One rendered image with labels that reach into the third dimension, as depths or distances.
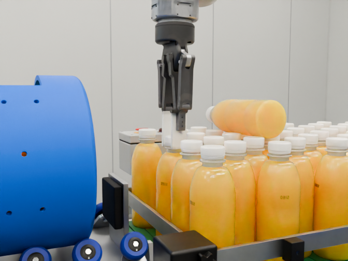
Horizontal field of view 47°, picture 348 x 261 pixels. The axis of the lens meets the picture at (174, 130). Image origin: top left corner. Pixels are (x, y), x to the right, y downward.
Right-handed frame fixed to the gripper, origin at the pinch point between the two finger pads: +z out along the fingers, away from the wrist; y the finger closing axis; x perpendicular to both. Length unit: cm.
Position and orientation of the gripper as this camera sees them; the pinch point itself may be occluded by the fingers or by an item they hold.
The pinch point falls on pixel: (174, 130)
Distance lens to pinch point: 77.9
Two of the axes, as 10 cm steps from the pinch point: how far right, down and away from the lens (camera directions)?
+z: -0.1, 10.0, 0.9
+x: 9.2, -0.3, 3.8
